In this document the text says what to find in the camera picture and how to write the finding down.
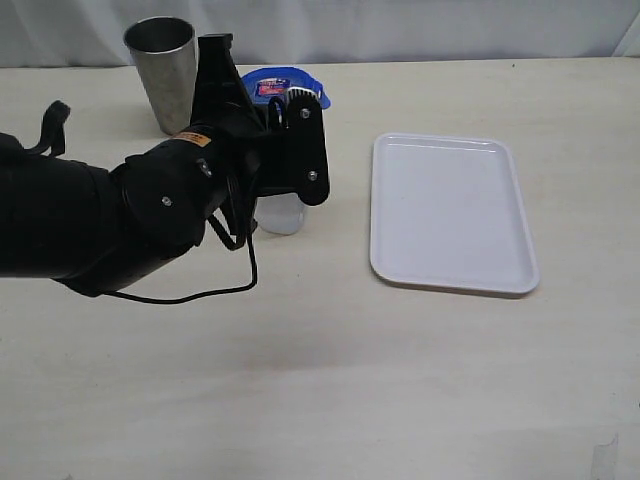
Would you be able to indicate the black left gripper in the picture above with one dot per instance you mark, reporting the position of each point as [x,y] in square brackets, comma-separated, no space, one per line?
[267,159]

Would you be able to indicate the clear plastic tall container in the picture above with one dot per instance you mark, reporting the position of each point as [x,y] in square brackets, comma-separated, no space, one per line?
[282,214]

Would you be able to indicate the blue plastic snap lid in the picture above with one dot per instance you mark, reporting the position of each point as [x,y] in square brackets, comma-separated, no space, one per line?
[264,83]

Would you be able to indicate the stainless steel cup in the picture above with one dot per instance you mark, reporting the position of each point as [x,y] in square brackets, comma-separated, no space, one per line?
[163,51]

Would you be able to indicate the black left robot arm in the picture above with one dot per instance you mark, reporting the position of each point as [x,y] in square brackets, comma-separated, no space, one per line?
[98,231]

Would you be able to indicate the white rectangular tray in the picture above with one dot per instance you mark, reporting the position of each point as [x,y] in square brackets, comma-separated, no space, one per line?
[447,213]

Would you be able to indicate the white backdrop curtain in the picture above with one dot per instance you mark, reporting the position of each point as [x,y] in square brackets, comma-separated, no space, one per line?
[90,33]

